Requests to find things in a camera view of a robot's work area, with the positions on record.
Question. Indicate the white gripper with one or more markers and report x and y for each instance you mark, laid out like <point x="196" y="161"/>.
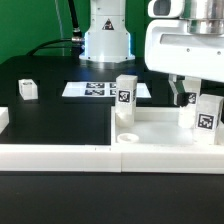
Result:
<point x="169" y="48"/>

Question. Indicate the white square table top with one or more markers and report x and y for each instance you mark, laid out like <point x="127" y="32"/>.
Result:
<point x="153" y="127"/>

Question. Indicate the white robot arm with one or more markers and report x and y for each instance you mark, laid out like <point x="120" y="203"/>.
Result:
<point x="108" y="42"/>

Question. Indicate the white fiducial marker base sheet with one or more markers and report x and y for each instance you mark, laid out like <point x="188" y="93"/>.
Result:
<point x="89" y="89"/>

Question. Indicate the white front fence rail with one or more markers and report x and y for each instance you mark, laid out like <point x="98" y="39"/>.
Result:
<point x="131" y="158"/>

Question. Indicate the white fence rail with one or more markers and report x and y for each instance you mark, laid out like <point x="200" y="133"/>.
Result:
<point x="131" y="158"/>
<point x="4" y="118"/>

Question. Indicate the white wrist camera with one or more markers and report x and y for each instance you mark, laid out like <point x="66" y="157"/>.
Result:
<point x="165" y="9"/>

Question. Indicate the white left fence rail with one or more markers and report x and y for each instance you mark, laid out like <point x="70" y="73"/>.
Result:
<point x="4" y="118"/>

